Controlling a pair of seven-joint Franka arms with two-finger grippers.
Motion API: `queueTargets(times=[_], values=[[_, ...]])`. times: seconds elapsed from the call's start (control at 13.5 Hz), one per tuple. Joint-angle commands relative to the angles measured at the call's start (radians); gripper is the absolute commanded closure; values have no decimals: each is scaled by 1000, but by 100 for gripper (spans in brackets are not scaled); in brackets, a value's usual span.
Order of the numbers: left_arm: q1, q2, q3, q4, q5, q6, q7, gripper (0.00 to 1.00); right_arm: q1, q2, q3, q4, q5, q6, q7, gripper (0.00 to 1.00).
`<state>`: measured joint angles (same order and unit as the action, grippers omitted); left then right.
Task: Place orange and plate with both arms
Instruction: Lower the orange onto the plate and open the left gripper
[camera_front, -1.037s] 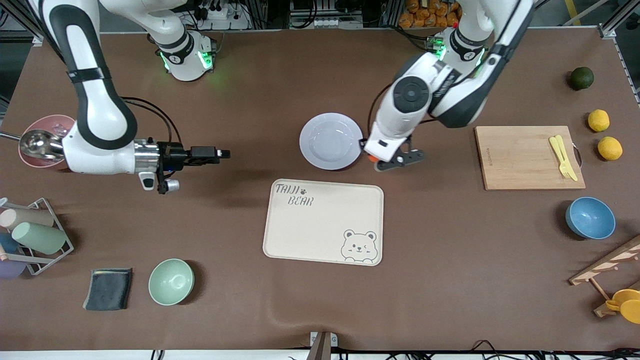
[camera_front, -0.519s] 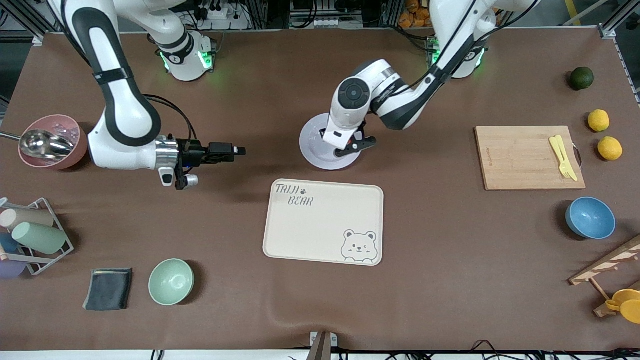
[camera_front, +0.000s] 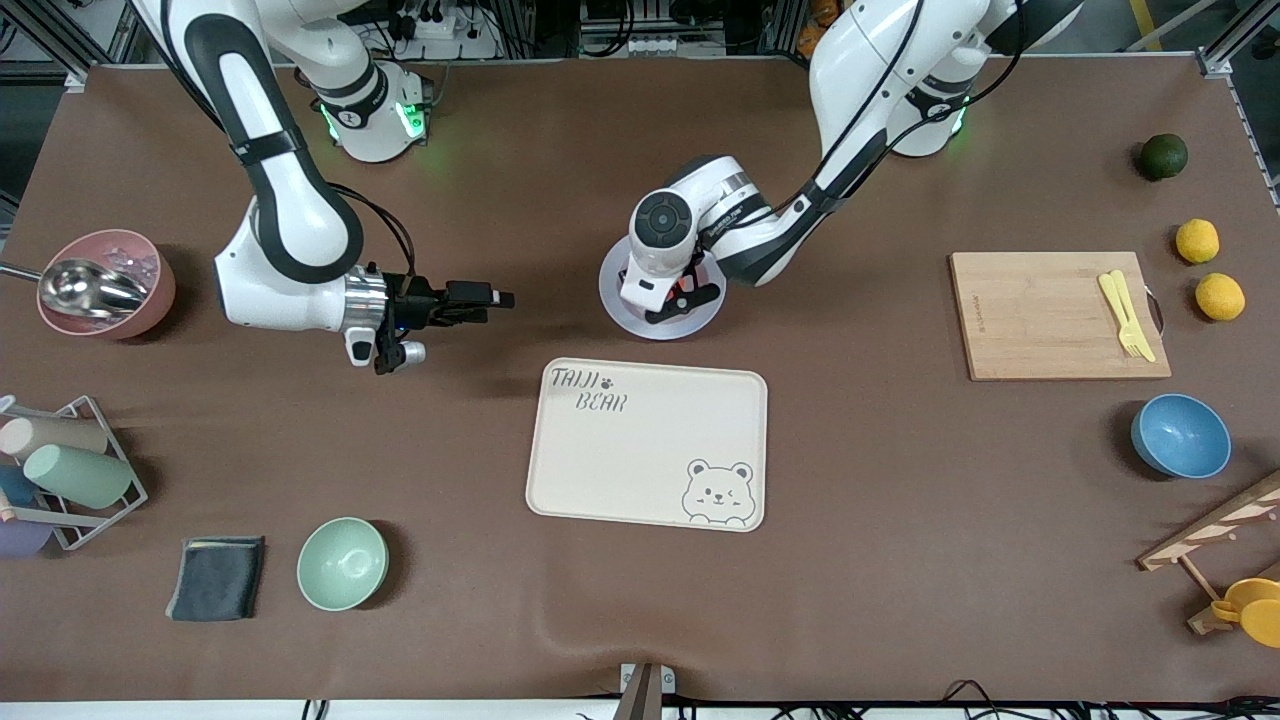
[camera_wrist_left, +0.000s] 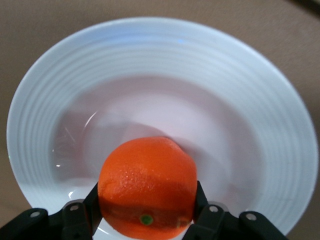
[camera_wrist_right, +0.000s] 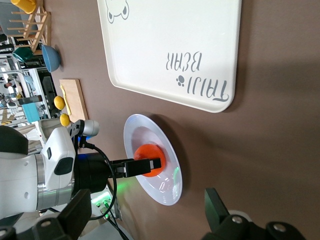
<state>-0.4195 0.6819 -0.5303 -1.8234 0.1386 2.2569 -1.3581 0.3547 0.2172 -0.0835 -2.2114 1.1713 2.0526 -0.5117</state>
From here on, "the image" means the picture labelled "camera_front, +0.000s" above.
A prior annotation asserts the lavender round plate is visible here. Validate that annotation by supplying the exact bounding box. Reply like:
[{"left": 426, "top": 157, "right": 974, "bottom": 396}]
[{"left": 598, "top": 235, "right": 728, "bottom": 342}]

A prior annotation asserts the cream bear print tray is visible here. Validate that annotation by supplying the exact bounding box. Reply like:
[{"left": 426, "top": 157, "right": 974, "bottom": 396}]
[{"left": 525, "top": 357, "right": 769, "bottom": 533}]

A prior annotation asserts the pink bowl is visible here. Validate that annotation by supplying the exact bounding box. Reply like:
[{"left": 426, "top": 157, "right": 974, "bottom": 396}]
[{"left": 36, "top": 229, "right": 177, "bottom": 341}]

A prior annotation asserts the white power strip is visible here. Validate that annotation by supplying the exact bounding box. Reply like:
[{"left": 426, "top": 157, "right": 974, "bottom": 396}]
[{"left": 385, "top": 0, "right": 501, "bottom": 59}]

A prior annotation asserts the mint green bowl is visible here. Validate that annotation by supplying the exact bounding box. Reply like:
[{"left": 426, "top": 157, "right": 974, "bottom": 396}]
[{"left": 296, "top": 516, "right": 390, "bottom": 613}]

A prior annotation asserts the metal scoop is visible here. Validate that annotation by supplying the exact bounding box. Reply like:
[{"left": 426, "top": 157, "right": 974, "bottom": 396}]
[{"left": 0, "top": 258, "right": 151, "bottom": 316}]

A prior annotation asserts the dark grey folded cloth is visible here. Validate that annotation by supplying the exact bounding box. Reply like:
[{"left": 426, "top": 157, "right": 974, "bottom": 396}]
[{"left": 165, "top": 536, "right": 267, "bottom": 623}]

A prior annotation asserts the wooden cutting board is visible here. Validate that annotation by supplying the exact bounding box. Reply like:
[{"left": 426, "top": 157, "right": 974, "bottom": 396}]
[{"left": 948, "top": 251, "right": 1173, "bottom": 383}]

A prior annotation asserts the pale green cup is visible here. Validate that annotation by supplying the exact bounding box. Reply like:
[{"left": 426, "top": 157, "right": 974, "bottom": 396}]
[{"left": 23, "top": 443, "right": 135, "bottom": 510}]

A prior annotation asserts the beige cup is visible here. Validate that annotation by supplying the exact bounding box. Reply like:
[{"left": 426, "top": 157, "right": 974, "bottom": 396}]
[{"left": 0, "top": 415, "right": 109, "bottom": 461}]

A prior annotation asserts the yellow plastic fork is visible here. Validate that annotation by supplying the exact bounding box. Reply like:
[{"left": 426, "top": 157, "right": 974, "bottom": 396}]
[{"left": 1098, "top": 272, "right": 1144, "bottom": 358}]

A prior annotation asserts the yellow plastic knife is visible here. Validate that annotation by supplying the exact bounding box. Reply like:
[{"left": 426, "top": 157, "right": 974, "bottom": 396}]
[{"left": 1112, "top": 270, "right": 1158, "bottom": 364}]

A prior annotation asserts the lilac cup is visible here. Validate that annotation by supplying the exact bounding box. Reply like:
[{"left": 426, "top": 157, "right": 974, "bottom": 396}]
[{"left": 0, "top": 515, "right": 53, "bottom": 558}]

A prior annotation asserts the dark green round fruit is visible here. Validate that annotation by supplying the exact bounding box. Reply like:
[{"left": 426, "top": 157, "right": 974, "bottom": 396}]
[{"left": 1141, "top": 133, "right": 1190, "bottom": 182}]

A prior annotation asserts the blue bowl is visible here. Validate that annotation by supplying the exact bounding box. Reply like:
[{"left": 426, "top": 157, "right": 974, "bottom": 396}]
[{"left": 1130, "top": 393, "right": 1233, "bottom": 480}]

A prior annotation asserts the yellow lemon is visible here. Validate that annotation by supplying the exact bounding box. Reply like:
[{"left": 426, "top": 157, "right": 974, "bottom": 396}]
[
  {"left": 1175, "top": 218, "right": 1221, "bottom": 265},
  {"left": 1195, "top": 272, "right": 1247, "bottom": 323}
]

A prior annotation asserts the wooden peg drying rack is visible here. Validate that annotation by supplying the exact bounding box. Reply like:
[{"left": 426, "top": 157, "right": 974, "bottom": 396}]
[{"left": 1137, "top": 470, "right": 1280, "bottom": 636}]

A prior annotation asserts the yellow mug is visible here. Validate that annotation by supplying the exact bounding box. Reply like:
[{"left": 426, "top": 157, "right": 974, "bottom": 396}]
[{"left": 1210, "top": 577, "right": 1280, "bottom": 649}]

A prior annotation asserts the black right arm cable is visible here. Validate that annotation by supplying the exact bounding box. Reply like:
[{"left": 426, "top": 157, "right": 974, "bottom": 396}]
[{"left": 155, "top": 0, "right": 419, "bottom": 286}]

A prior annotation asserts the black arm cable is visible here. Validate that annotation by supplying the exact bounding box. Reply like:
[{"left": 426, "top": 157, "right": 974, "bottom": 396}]
[
  {"left": 700, "top": 0, "right": 1026, "bottom": 241},
  {"left": 155, "top": 0, "right": 419, "bottom": 286}
]

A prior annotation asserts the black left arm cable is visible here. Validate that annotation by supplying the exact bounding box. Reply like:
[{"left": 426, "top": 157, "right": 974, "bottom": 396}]
[{"left": 700, "top": 0, "right": 1026, "bottom": 241}]

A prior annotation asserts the grey wire cup rack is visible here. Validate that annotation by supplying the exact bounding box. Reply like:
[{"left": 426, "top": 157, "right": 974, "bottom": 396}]
[{"left": 0, "top": 394, "right": 150, "bottom": 552}]

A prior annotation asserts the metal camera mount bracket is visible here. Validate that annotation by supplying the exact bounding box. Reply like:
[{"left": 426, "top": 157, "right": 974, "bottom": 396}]
[{"left": 615, "top": 662, "right": 677, "bottom": 720}]

